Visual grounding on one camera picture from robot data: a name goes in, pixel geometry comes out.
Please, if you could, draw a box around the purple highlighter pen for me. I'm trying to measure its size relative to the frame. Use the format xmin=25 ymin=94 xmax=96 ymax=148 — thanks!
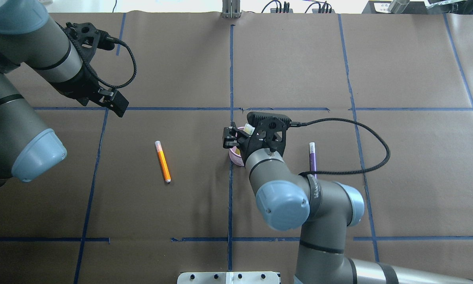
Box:
xmin=309 ymin=142 xmax=317 ymax=172

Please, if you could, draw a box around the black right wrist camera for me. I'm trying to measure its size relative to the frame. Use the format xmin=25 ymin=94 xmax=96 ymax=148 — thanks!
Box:
xmin=246 ymin=111 xmax=292 ymax=158

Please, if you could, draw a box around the black left camera cable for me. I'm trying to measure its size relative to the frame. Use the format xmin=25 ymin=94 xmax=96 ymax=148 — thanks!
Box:
xmin=69 ymin=32 xmax=137 ymax=95

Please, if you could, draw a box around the aluminium frame post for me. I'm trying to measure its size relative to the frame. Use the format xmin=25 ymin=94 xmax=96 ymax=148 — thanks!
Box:
xmin=221 ymin=0 xmax=241 ymax=19

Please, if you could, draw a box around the orange highlighter pen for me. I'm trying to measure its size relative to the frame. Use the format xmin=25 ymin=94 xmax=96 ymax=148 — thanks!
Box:
xmin=154 ymin=140 xmax=171 ymax=184

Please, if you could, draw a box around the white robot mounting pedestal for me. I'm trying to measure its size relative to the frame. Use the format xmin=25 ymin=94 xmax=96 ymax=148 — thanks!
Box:
xmin=177 ymin=271 xmax=282 ymax=284

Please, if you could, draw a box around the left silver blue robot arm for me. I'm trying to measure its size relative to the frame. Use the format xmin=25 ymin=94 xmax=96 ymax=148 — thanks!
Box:
xmin=0 ymin=0 xmax=137 ymax=187

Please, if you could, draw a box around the yellow highlighter pen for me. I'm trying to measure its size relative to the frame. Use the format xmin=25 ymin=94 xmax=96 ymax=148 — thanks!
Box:
xmin=235 ymin=123 xmax=255 ymax=156

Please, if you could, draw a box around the black right camera cable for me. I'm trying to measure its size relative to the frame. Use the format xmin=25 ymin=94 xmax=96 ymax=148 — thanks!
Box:
xmin=288 ymin=118 xmax=391 ymax=176

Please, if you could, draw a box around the black camera cable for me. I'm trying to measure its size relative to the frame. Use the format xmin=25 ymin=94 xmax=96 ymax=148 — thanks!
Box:
xmin=69 ymin=32 xmax=137 ymax=95
xmin=288 ymin=118 xmax=391 ymax=176

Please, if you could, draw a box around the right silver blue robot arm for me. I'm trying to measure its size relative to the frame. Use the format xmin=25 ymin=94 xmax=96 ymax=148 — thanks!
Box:
xmin=223 ymin=126 xmax=473 ymax=284

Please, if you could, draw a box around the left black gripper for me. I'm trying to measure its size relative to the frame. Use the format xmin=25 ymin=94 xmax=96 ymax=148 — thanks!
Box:
xmin=53 ymin=71 xmax=130 ymax=118

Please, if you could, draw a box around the pink mesh pen holder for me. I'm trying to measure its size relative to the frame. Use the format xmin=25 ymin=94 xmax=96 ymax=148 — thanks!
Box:
xmin=229 ymin=147 xmax=244 ymax=167

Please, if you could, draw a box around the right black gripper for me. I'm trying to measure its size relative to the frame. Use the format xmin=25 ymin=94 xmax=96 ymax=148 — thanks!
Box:
xmin=223 ymin=126 xmax=255 ymax=162

